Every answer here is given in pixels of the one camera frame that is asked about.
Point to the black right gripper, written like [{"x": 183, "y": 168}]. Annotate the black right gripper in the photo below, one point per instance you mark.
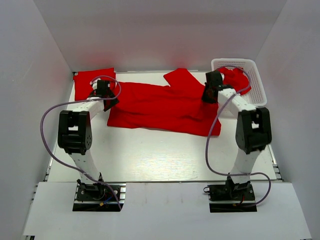
[{"x": 205, "y": 98}]

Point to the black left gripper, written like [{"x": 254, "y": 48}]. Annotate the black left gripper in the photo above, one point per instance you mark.
[{"x": 113, "y": 102}]

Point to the red t-shirt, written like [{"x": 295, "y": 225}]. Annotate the red t-shirt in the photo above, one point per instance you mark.
[
  {"x": 236, "y": 78},
  {"x": 83, "y": 79},
  {"x": 176, "y": 107}
]

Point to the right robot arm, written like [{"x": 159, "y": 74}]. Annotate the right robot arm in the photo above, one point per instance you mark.
[{"x": 253, "y": 127}]

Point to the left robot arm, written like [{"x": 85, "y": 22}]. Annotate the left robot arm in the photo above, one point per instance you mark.
[{"x": 75, "y": 132}]

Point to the crumpled red t-shirt in basket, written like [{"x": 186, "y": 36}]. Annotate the crumpled red t-shirt in basket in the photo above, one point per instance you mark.
[{"x": 236, "y": 78}]

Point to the white plastic basket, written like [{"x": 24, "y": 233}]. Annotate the white plastic basket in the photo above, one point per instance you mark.
[{"x": 256, "y": 95}]

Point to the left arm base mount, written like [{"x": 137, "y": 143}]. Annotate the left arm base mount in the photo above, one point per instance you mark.
[{"x": 99, "y": 198}]

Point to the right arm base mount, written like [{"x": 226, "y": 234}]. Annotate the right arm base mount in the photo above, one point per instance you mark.
[{"x": 223, "y": 200}]

